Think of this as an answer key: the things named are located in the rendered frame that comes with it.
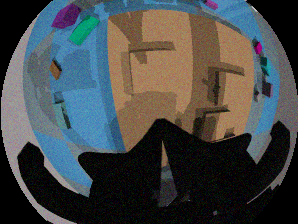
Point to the small orange flat tile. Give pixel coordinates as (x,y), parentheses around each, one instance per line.
(55,70)

